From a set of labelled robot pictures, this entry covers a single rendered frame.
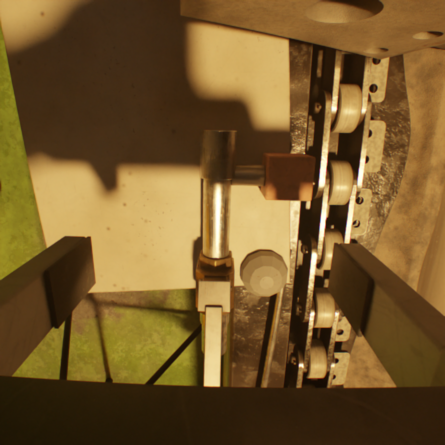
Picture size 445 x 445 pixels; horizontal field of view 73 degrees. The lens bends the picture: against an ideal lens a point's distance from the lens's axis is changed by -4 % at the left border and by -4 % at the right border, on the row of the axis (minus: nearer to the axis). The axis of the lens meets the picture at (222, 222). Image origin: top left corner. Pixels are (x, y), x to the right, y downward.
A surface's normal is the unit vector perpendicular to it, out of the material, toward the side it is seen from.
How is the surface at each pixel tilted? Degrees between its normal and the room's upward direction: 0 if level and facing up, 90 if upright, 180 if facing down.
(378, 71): 1
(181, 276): 0
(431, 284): 0
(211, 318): 20
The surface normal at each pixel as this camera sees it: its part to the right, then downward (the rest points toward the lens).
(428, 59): -0.43, 0.36
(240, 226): 0.00, 0.29
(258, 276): -0.40, 0.01
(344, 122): -0.01, 0.78
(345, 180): 0.00, 0.03
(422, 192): -0.90, 0.07
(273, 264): 0.43, -0.46
